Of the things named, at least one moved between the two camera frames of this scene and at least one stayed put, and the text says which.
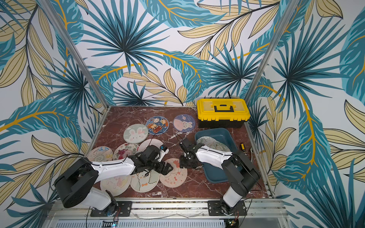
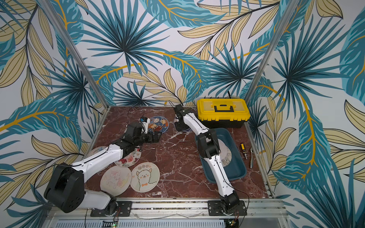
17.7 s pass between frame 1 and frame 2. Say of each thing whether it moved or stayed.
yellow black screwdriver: stayed
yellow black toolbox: stayed
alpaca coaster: stayed
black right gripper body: moved
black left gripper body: moved
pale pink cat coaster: stayed
